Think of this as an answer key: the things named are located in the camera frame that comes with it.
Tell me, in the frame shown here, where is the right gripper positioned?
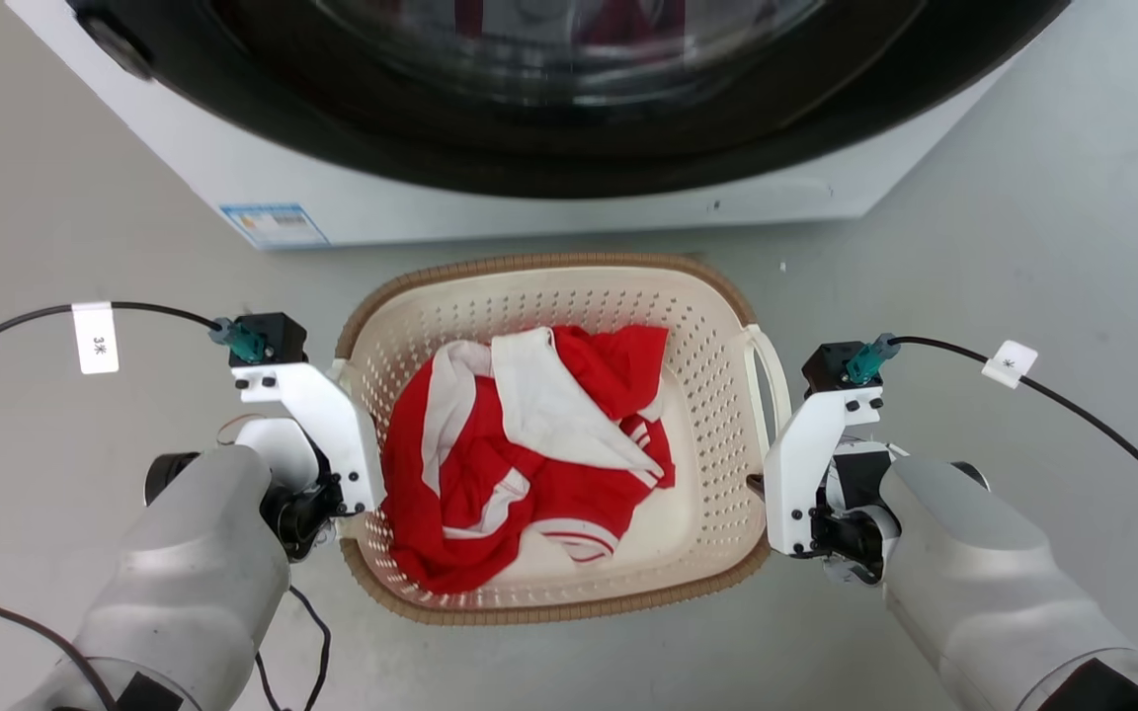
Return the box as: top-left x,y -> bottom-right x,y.
746,439 -> 912,587

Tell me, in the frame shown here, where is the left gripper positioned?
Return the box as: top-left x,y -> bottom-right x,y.
233,417 -> 345,564

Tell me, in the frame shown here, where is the cream perforated laundry basket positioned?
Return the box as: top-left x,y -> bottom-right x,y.
334,252 -> 793,626

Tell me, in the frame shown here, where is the red and white garment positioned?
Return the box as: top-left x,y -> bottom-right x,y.
379,324 -> 678,595

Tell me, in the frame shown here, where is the blue white energy label sticker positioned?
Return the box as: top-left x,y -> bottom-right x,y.
218,203 -> 331,250

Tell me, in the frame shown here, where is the white washing machine body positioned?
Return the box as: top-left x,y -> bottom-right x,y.
4,0 -> 1024,251

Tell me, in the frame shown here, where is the black round washer door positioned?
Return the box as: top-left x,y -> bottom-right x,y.
65,0 -> 1074,199

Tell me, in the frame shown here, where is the thin black looped cable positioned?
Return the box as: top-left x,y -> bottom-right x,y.
253,585 -> 333,711

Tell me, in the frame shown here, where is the white printed cable tag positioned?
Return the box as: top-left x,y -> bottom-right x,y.
71,301 -> 122,376

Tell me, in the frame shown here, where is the small white cable tag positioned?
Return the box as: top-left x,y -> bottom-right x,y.
981,340 -> 1040,390

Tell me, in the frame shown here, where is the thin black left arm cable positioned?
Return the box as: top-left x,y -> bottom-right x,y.
0,571 -> 118,711

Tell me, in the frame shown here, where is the black left camera cable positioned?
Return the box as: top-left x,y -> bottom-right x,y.
0,301 -> 267,378

